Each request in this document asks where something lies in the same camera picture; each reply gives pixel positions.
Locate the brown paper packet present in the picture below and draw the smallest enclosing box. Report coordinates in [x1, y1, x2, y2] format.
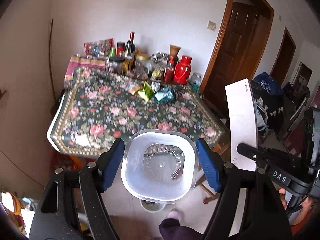
[129, 85, 143, 95]

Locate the green snack packet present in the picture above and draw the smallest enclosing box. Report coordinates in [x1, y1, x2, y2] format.
[137, 82, 154, 102]

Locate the teal bag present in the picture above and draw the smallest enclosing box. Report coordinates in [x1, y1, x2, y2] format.
[153, 87, 176, 103]

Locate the grey foil ball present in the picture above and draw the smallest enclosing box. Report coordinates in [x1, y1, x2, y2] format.
[151, 81, 161, 93]

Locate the white long box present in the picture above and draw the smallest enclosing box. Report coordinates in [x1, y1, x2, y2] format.
[225, 79, 258, 171]

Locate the white trash bucket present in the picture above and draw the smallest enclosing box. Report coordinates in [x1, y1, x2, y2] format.
[140, 199, 166, 213]

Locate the person right hand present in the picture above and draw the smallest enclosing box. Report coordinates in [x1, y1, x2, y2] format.
[278, 188, 313, 226]

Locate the wooden stool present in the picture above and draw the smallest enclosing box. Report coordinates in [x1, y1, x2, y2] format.
[196, 139, 234, 203]

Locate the blue clothes pile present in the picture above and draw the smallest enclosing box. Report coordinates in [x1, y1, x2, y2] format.
[251, 72, 284, 134]

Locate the glass jar beside table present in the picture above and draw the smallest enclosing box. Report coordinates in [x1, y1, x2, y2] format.
[190, 72, 202, 87]

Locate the red thermos jug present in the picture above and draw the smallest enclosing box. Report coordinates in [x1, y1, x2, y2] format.
[174, 55, 192, 85]

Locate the yellow oil bottle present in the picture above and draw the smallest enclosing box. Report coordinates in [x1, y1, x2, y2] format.
[123, 52, 135, 73]

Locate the red sauce bottle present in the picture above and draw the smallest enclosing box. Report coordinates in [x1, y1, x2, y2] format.
[164, 55, 174, 83]

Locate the custard apple fruit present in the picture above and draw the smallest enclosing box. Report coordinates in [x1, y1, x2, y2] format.
[151, 69, 163, 80]

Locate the clear jar with gold lid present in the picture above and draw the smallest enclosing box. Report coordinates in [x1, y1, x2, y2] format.
[133, 53, 150, 80]

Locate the striped pink cloth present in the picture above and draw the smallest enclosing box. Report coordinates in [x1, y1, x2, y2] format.
[64, 56, 106, 81]

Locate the red patterned snack bag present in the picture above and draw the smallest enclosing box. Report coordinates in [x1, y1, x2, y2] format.
[84, 38, 114, 57]

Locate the dark wine bottle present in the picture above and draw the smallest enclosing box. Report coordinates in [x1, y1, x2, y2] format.
[124, 31, 136, 60]

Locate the brown ceramic vase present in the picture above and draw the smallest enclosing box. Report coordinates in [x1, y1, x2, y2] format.
[169, 44, 181, 61]

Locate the brown wooden door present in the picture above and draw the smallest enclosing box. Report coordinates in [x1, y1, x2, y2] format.
[200, 0, 274, 114]

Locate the wall light switch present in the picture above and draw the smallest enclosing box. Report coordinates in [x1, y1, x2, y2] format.
[207, 21, 216, 31]

